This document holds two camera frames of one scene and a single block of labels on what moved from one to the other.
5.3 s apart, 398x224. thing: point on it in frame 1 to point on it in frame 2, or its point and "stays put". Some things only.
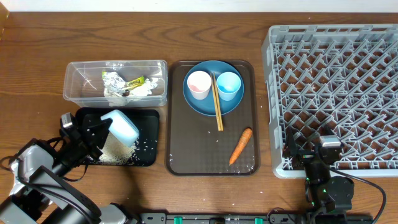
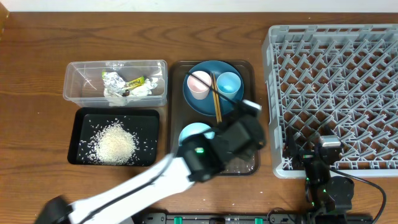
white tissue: [146, 89] stays put
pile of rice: [116, 152] stays put
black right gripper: [290, 150] stays put
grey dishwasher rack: [339, 80] stays put
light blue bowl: [122, 127] to [195, 128]
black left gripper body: [77, 152] to [249, 156]
